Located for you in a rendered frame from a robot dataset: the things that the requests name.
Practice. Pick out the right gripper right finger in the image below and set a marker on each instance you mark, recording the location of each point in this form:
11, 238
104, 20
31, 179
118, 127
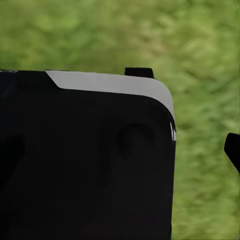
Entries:
232, 149

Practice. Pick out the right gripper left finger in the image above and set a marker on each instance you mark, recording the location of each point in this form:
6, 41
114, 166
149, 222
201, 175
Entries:
12, 149

